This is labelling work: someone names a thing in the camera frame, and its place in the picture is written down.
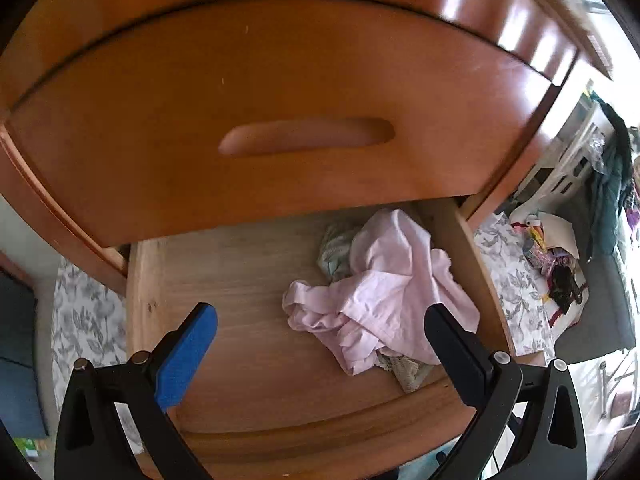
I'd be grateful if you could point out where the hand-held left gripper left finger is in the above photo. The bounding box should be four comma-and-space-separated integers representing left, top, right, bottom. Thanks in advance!
54, 302, 219, 480

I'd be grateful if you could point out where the dark teal hanging garment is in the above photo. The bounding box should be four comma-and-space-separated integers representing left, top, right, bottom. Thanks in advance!
590, 102, 636, 256

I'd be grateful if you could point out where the pale pink garment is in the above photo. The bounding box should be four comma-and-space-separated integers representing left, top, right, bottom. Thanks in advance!
282, 209, 481, 376

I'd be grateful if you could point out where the red yellow crochet mat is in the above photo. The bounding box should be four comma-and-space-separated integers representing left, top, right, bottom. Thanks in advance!
542, 290, 586, 332

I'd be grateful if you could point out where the black toy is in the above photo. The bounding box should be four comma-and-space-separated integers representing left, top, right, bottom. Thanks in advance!
550, 265, 588, 311

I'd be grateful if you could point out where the grey floral blanket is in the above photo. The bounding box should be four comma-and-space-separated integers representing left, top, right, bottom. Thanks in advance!
50, 212, 558, 456

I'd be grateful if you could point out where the white cutout rack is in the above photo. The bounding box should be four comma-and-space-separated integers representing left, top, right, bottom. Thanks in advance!
510, 105, 608, 221

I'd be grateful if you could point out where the metal frame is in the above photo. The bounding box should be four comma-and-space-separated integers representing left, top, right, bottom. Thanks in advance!
597, 350, 640, 421

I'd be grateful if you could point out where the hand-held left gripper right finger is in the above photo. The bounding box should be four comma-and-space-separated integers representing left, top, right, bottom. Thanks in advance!
423, 304, 587, 480

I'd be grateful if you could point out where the wooden nightstand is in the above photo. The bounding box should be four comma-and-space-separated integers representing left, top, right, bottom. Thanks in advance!
0, 0, 617, 296

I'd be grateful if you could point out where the dark blue panel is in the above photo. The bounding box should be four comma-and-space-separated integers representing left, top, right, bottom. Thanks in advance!
0, 270, 51, 436

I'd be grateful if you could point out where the clear plastic bag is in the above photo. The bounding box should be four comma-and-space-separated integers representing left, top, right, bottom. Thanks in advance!
587, 130, 611, 163

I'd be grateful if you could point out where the wooden drawer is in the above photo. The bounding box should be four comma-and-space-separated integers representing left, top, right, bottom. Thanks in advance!
125, 195, 546, 480
0, 0, 576, 250

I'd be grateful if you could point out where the green packet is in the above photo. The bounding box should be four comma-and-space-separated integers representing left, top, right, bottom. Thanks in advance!
12, 437, 43, 461

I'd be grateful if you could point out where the colourful toy box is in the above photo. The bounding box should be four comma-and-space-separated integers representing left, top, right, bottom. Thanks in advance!
522, 245, 551, 272

